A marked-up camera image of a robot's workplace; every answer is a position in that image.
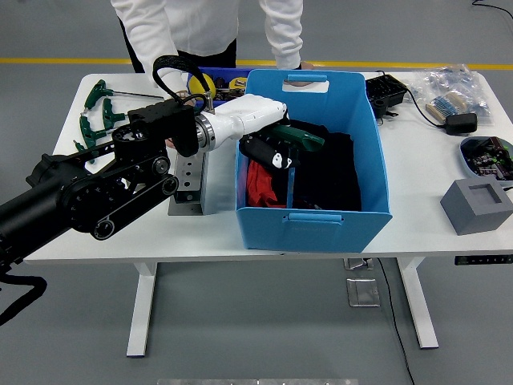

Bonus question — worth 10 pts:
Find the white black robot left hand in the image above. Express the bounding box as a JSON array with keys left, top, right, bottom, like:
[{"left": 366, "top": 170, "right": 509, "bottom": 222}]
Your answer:
[{"left": 210, "top": 94, "right": 302, "bottom": 172}]

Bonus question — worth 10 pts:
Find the person's left hand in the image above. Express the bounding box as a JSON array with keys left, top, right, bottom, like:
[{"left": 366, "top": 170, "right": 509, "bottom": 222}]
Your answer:
[{"left": 285, "top": 60, "right": 317, "bottom": 87}]

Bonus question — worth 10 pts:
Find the grey metal tool rack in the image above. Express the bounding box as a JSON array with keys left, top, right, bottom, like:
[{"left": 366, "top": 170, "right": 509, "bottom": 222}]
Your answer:
[{"left": 168, "top": 150, "right": 209, "bottom": 217}]

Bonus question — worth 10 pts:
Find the large green T-handle wrench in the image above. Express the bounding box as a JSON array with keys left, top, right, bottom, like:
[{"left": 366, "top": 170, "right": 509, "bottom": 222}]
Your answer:
[{"left": 260, "top": 124, "right": 325, "bottom": 209}]

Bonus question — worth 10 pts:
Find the large blue folding box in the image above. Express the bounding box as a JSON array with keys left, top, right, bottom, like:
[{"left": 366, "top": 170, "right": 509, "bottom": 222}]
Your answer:
[{"left": 235, "top": 68, "right": 394, "bottom": 254}]

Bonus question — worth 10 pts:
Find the dark small parts pile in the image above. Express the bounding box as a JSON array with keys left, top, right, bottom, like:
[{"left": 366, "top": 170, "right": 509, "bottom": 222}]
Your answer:
[{"left": 216, "top": 76, "right": 246, "bottom": 101}]

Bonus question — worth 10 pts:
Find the small blue plastic bin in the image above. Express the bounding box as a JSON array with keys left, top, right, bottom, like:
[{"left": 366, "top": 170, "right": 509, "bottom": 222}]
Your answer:
[{"left": 199, "top": 66, "right": 253, "bottom": 109}]

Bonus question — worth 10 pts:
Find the yellow lemon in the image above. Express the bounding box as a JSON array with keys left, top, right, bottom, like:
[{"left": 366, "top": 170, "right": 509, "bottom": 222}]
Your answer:
[{"left": 188, "top": 74, "right": 217, "bottom": 101}]

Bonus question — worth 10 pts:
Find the red cloth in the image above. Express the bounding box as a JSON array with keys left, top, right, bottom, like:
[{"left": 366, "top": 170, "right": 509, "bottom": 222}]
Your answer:
[{"left": 245, "top": 158, "right": 288, "bottom": 209}]

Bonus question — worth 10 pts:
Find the black charger tray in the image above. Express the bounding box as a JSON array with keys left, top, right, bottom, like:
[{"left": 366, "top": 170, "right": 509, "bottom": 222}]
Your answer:
[{"left": 365, "top": 71, "right": 410, "bottom": 120}]

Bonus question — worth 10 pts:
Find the person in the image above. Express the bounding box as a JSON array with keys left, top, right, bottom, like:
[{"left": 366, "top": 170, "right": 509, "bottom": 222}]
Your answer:
[{"left": 111, "top": 0, "right": 317, "bottom": 149}]

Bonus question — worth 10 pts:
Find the black cloth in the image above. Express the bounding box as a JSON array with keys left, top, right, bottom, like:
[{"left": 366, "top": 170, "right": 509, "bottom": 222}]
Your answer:
[{"left": 248, "top": 119, "right": 363, "bottom": 213}]

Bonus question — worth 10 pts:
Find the beige resistor strip bundle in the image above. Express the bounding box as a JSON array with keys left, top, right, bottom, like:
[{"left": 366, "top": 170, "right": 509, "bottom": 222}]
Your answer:
[{"left": 425, "top": 91, "right": 469, "bottom": 124}]

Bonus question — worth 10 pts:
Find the clear plastic parts bag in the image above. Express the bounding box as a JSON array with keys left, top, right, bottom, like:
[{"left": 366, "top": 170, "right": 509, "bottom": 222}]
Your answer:
[{"left": 408, "top": 64, "right": 493, "bottom": 128}]

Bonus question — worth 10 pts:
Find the black power adapter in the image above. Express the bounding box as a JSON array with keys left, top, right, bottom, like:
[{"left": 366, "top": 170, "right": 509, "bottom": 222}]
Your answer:
[{"left": 445, "top": 113, "right": 479, "bottom": 136}]

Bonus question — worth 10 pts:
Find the white table leg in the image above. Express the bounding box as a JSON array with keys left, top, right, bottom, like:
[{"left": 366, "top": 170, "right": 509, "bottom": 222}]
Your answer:
[
  {"left": 126, "top": 262, "right": 158, "bottom": 358},
  {"left": 396, "top": 257, "right": 439, "bottom": 350}
]

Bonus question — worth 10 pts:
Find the pale blue oval tray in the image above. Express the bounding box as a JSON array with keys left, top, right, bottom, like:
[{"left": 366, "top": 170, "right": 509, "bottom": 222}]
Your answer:
[{"left": 458, "top": 136, "right": 513, "bottom": 182}]

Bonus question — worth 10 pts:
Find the electronic parts pile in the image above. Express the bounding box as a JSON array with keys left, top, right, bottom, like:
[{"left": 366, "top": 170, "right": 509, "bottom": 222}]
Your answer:
[{"left": 463, "top": 137, "right": 513, "bottom": 180}]

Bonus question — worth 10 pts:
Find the grey foam block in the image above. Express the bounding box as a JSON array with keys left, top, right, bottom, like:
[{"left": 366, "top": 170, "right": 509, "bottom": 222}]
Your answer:
[{"left": 439, "top": 179, "right": 513, "bottom": 237}]

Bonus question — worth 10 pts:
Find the square metal floor plate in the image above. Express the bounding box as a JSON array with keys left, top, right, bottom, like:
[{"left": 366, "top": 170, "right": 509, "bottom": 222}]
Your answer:
[{"left": 345, "top": 278, "right": 381, "bottom": 308}]

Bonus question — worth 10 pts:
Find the black table control panel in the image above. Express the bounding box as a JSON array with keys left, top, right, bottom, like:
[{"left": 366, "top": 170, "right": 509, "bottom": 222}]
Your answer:
[{"left": 454, "top": 254, "right": 513, "bottom": 266}]

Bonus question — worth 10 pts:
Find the long-shaft green T-handle wrench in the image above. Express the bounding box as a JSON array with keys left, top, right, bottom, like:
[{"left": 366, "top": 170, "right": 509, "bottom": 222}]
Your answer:
[{"left": 83, "top": 79, "right": 164, "bottom": 111}]

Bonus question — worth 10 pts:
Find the black adapter cable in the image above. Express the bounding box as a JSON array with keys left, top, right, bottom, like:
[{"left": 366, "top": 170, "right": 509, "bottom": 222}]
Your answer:
[{"left": 406, "top": 88, "right": 448, "bottom": 129}]

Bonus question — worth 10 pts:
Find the thin black floor cable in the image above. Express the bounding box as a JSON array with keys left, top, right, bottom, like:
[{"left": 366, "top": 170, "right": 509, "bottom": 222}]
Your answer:
[{"left": 471, "top": 0, "right": 513, "bottom": 20}]

